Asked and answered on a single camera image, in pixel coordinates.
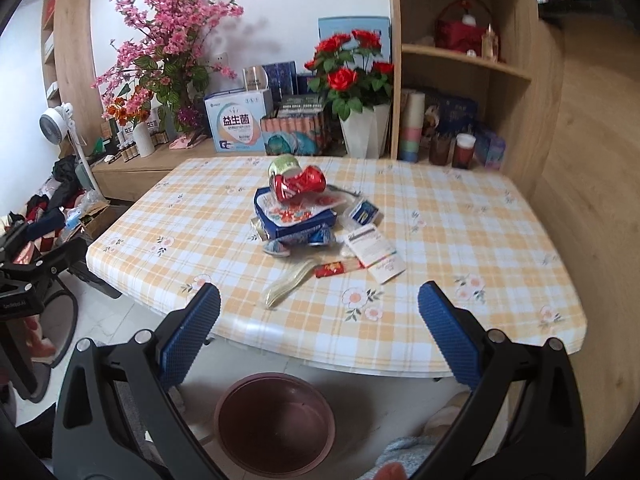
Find white paper leaflet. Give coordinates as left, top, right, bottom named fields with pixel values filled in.
left=345, top=224, right=406, bottom=284

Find clear yellowish plastic wrapper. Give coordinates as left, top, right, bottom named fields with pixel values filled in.
left=260, top=258, right=320, bottom=310

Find blue cardboard box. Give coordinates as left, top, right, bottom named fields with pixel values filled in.
left=253, top=188, right=344, bottom=238

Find small red wrapper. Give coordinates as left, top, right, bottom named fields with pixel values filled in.
left=314, top=258, right=364, bottom=278

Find white floral plastic tray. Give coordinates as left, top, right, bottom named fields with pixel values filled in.
left=257, top=191, right=347, bottom=226

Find small blue white packet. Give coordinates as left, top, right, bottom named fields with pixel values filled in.
left=342, top=198, right=382, bottom=228

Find blue snack bag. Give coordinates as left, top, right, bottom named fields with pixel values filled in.
left=262, top=224, right=335, bottom=258

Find crushed red soda can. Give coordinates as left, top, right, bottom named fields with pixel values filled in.
left=269, top=166, right=326, bottom=203

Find black plastic fork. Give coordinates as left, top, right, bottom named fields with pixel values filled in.
left=326, top=184, right=361, bottom=198

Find green paper noodle cup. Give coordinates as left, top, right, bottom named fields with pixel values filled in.
left=268, top=154, right=302, bottom=178

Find dark red trash bin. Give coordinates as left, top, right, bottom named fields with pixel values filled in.
left=214, top=373, right=336, bottom=479

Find orange plaid tablecloth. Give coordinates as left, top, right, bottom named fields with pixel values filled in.
left=87, top=157, right=587, bottom=378

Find low wooden cabinet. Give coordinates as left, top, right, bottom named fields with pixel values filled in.
left=92, top=139, right=262, bottom=202

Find white desk fan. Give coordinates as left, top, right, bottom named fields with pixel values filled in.
left=38, top=102, right=101, bottom=194

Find red cup white rim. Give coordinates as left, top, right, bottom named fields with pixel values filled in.
left=451, top=133, right=476, bottom=169

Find small purple blue box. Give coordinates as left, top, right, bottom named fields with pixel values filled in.
left=474, top=129, right=506, bottom=170

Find dark brown cup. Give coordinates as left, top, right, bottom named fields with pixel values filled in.
left=428, top=133, right=452, bottom=166

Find small white vase orange flowers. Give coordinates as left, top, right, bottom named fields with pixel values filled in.
left=105, top=84, right=155, bottom=157

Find white blue probiotic box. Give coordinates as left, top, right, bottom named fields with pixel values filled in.
left=204, top=89, right=273, bottom=154

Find white angular flower vase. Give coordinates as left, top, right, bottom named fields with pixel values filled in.
left=340, top=104, right=390, bottom=159

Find pink teal gift box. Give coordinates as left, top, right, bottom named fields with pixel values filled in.
left=260, top=112, right=329, bottom=156

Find stack of pastel cups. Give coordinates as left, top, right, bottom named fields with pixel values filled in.
left=398, top=89, right=425, bottom=162

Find wooden shelf unit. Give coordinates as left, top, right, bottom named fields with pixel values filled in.
left=390, top=0, right=564, bottom=197

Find dark blue starry box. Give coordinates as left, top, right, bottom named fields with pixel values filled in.
left=262, top=61, right=297, bottom=105

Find small glass bottle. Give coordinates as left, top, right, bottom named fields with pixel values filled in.
left=480, top=25, right=500, bottom=62

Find red rose bouquet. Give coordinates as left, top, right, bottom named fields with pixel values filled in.
left=305, top=29, right=394, bottom=122

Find pink cherry blossom bouquet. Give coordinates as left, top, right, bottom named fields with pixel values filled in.
left=92, top=0, right=244, bottom=133

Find red basket on shelf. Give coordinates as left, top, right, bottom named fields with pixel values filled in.
left=434, top=0, right=497, bottom=56

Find light blue flat box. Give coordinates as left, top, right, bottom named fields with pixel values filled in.
left=318, top=16, right=392, bottom=62

